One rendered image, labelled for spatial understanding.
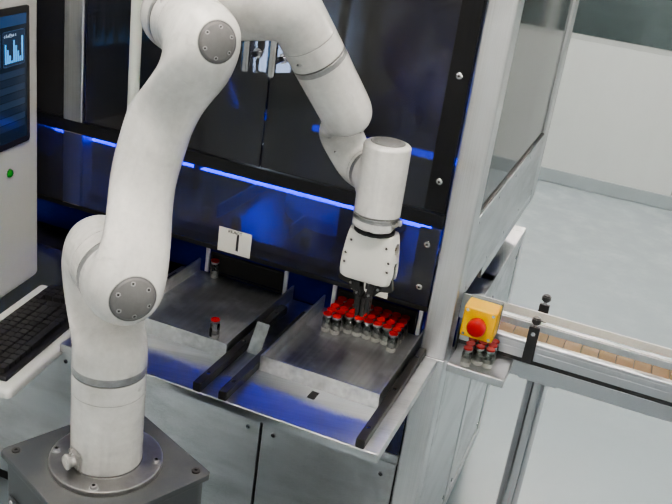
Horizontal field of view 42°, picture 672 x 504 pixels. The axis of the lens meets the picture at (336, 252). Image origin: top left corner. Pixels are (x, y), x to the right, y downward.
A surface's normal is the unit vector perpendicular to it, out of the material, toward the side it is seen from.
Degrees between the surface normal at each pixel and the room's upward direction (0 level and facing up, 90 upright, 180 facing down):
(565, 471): 0
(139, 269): 64
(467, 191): 90
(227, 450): 90
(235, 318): 0
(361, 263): 94
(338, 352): 0
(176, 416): 90
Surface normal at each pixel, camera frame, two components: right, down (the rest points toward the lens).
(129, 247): 0.41, -0.11
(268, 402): 0.13, -0.91
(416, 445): -0.37, 0.32
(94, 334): 0.03, -0.61
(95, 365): -0.18, 0.23
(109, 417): 0.21, 0.41
